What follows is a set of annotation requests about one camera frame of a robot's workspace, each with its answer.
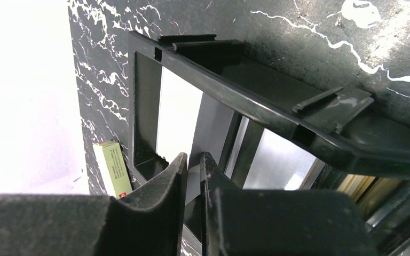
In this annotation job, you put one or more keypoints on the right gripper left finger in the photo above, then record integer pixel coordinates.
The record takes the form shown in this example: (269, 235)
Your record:
(148, 221)

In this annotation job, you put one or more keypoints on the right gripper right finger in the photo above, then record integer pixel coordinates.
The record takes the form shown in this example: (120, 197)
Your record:
(238, 221)

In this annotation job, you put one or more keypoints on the silver credit card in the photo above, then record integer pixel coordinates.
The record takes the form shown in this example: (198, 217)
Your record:
(261, 159)
(179, 107)

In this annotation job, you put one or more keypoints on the silver credit card in tray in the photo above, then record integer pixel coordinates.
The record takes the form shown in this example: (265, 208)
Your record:
(261, 159)

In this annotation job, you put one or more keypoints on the black card tray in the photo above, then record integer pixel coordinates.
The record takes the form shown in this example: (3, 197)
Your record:
(333, 125)

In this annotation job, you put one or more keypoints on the small cream cardboard box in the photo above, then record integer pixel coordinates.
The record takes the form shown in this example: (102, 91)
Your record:
(112, 168)

